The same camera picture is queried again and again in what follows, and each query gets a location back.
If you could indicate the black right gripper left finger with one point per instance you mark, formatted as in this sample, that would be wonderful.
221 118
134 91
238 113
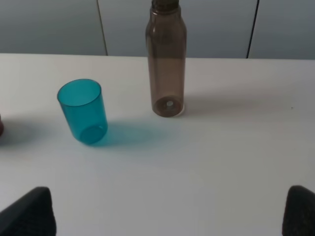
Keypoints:
30 215

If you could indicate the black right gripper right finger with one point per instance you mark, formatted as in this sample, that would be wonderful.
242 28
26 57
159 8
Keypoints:
299 212

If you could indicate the teal transparent plastic cup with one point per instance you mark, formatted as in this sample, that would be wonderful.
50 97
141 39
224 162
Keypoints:
82 104

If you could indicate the smoky transparent plastic bottle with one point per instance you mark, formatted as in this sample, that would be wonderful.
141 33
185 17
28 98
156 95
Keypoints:
166 42

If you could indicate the red plastic cup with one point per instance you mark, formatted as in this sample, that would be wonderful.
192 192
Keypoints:
1 127

